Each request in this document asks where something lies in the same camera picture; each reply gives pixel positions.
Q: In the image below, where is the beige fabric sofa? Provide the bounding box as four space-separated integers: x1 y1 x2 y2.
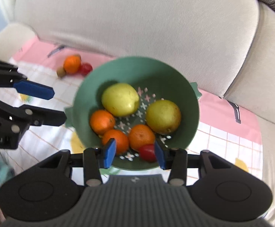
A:
0 0 275 227

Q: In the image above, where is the small red tomato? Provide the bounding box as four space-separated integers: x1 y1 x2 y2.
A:
79 63 93 76
139 144 157 162

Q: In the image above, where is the orange mandarin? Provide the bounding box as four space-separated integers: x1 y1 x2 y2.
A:
128 124 156 151
63 55 82 74
90 110 116 135
102 129 130 156

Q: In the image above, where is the green plastic colander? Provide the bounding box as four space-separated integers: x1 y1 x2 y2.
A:
64 56 203 176

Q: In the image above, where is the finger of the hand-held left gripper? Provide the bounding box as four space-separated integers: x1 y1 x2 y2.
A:
0 56 55 100
0 93 67 133

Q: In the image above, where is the pink checked printed mat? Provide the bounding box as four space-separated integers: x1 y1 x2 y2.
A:
9 37 263 187

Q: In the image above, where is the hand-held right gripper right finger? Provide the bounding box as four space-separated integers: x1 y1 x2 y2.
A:
154 139 235 187

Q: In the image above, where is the brown kiwi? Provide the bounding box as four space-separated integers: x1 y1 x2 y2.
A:
56 66 67 78

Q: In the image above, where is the large yellow-green pear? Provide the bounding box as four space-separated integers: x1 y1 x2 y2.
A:
146 100 182 135

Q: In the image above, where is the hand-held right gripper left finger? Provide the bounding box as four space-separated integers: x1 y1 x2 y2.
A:
36 138 117 187

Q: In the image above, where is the green apple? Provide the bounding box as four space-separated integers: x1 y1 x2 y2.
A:
101 83 140 117

